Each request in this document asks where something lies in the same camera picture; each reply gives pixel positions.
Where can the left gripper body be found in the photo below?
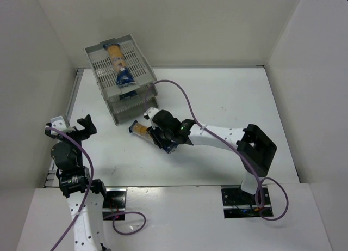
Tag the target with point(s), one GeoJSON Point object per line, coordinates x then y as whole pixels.
{"type": "Point", "coordinates": [80, 130]}

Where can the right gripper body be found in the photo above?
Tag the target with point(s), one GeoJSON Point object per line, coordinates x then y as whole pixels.
{"type": "Point", "coordinates": [156, 136]}

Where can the spaghetti bag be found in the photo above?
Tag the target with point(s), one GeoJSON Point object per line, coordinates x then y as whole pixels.
{"type": "Point", "coordinates": [141, 131]}
{"type": "Point", "coordinates": [128, 95]}
{"type": "Point", "coordinates": [123, 76]}

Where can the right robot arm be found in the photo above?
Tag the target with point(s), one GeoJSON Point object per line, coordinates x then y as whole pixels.
{"type": "Point", "coordinates": [255, 149]}

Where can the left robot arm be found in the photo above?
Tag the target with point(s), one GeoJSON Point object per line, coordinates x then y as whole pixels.
{"type": "Point", "coordinates": [75, 173]}

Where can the grey stacked tray shelf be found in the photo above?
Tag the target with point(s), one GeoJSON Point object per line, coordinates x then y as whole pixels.
{"type": "Point", "coordinates": [105, 75]}

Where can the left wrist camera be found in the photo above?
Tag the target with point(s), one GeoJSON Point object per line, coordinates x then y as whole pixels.
{"type": "Point", "coordinates": [62, 124]}

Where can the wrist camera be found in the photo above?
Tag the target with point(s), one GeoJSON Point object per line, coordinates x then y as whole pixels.
{"type": "Point", "coordinates": [62, 124]}
{"type": "Point", "coordinates": [150, 113]}

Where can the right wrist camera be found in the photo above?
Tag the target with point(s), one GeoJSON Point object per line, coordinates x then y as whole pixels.
{"type": "Point", "coordinates": [150, 113]}

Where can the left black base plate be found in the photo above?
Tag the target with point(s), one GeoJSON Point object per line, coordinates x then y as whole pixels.
{"type": "Point", "coordinates": [114, 202]}

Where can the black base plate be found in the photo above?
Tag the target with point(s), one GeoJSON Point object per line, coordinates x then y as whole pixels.
{"type": "Point", "coordinates": [239, 204]}
{"type": "Point", "coordinates": [114, 202]}

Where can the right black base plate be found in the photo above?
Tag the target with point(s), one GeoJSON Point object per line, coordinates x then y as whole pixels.
{"type": "Point", "coordinates": [239, 204]}

